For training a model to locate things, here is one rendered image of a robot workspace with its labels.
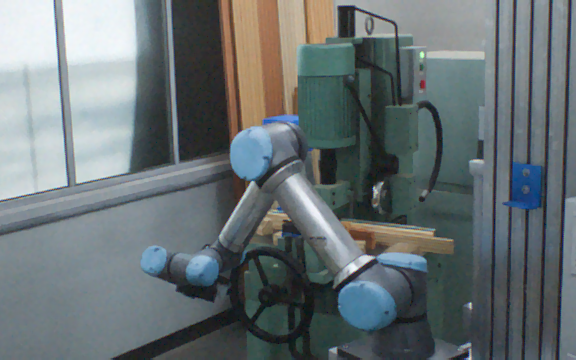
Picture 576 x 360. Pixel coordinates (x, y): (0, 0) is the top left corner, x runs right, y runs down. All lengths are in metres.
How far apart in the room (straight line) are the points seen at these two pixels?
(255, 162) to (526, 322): 0.69
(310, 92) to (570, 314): 1.12
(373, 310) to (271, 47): 2.71
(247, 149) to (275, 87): 2.49
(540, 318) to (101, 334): 2.41
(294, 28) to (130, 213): 1.35
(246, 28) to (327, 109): 1.69
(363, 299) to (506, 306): 0.34
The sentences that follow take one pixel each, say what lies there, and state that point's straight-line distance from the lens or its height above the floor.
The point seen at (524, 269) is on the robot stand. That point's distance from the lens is 1.95.
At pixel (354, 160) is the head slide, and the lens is 2.74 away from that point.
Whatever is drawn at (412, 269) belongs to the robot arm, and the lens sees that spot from 1.97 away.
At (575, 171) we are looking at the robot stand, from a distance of 1.82.
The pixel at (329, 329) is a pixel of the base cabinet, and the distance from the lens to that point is 2.64.
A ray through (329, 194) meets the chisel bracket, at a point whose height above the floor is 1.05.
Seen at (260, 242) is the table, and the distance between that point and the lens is 2.70.
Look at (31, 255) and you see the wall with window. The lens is 3.63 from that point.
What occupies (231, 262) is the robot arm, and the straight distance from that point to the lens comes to 2.26.
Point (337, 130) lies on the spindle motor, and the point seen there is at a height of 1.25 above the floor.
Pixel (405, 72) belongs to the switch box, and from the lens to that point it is 2.83.
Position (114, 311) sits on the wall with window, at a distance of 3.97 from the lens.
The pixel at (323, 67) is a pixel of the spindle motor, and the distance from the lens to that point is 2.57.
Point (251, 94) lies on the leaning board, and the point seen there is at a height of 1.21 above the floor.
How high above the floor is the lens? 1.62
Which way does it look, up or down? 12 degrees down
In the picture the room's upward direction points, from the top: 2 degrees counter-clockwise
